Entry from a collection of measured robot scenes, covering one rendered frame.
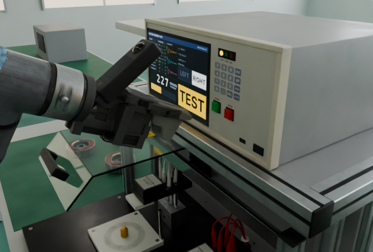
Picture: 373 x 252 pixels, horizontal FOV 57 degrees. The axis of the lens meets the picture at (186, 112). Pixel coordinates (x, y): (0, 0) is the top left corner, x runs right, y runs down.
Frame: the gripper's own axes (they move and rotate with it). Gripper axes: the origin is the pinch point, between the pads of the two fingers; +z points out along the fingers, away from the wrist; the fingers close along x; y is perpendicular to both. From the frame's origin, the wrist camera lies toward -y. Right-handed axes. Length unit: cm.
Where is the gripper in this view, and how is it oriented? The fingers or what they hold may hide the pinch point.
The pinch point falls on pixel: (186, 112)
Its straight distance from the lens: 61.3
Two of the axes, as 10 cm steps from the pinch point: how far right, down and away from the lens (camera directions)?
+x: 5.5, 3.1, -7.8
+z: 7.6, 2.1, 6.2
